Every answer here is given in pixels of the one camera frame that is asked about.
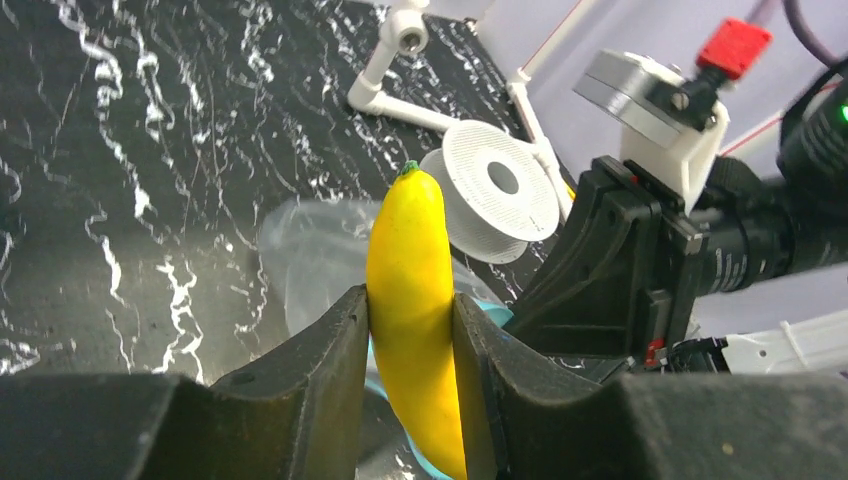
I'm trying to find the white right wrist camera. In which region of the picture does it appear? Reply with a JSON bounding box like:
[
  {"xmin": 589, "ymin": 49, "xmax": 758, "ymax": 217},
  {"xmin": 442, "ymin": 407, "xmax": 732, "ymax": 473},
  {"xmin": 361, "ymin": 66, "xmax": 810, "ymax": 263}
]
[{"xmin": 574, "ymin": 18, "xmax": 773, "ymax": 213}]

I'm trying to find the yellow banana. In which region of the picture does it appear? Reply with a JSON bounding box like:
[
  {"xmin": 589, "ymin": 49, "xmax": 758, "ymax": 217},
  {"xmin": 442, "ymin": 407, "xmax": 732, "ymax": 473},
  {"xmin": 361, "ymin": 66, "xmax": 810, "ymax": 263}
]
[{"xmin": 365, "ymin": 161, "xmax": 468, "ymax": 479}]

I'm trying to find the white pvc pipe frame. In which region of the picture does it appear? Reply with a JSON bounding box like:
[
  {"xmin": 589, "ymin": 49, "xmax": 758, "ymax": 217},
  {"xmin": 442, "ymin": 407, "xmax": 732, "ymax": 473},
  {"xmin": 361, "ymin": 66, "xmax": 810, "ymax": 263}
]
[{"xmin": 347, "ymin": 1, "xmax": 575, "ymax": 219}]

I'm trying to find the clear zip top bag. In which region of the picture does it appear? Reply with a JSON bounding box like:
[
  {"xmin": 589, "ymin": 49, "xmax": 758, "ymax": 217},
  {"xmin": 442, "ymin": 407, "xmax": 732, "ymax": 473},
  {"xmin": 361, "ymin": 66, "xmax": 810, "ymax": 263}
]
[{"xmin": 256, "ymin": 198, "xmax": 515, "ymax": 480}]

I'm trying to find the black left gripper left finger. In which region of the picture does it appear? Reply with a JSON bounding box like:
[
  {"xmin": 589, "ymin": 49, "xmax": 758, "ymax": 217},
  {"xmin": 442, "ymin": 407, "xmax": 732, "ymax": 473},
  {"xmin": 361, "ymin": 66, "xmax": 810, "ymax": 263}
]
[{"xmin": 1, "ymin": 286, "xmax": 368, "ymax": 479}]

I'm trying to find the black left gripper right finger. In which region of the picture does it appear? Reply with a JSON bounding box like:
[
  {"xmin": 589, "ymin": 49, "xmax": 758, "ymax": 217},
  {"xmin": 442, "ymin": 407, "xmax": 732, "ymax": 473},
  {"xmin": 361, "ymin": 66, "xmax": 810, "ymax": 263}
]
[{"xmin": 452, "ymin": 294, "xmax": 847, "ymax": 479}]

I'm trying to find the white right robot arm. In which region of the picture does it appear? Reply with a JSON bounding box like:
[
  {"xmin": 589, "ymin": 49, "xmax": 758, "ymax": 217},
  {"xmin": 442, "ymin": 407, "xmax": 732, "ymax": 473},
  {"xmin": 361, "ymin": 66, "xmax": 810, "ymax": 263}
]
[{"xmin": 505, "ymin": 62, "xmax": 847, "ymax": 373}]

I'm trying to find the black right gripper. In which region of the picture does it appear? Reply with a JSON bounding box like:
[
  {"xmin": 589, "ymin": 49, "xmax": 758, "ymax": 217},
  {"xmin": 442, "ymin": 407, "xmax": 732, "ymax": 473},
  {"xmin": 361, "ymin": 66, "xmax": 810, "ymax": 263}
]
[{"xmin": 505, "ymin": 156, "xmax": 847, "ymax": 363}]

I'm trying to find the white perforated spool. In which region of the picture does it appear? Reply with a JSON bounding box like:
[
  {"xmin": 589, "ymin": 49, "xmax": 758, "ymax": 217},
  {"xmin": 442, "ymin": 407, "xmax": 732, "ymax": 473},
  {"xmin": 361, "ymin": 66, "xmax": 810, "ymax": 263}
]
[{"xmin": 420, "ymin": 120, "xmax": 561, "ymax": 264}]

